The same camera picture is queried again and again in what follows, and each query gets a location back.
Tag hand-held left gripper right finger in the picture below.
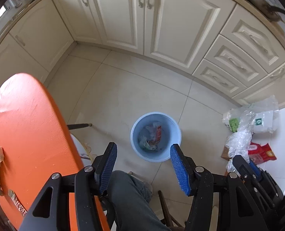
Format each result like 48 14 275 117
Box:
170 144 269 231

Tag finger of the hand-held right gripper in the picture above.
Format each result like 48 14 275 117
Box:
232 155 268 203
249 160 284 198

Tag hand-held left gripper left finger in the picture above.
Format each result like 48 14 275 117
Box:
19 142 117 231

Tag light blue plastic bin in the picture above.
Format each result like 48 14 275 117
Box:
130 112 182 162

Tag green snack wrapper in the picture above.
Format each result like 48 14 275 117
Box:
8 190 27 216

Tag red food packet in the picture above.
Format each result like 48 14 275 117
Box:
247 142 277 165

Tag crumpled clear plastic bag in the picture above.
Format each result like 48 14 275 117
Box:
225 111 257 171

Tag person's grey slipper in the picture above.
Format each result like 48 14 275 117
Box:
142 182 153 203

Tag white bag green label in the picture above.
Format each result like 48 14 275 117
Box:
253 111 274 134

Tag white pack green print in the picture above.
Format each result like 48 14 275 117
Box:
223 111 241 133

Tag black table leg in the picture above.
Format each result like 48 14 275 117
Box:
67 123 93 131

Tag translucent plastic bag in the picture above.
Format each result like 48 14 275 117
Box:
244 95 280 116

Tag orange round table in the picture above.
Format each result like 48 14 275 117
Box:
0 73 110 231

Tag cream base kitchen cabinets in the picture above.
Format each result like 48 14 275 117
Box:
0 0 285 106

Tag brown wooden chair frame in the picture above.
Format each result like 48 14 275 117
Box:
158 190 184 228

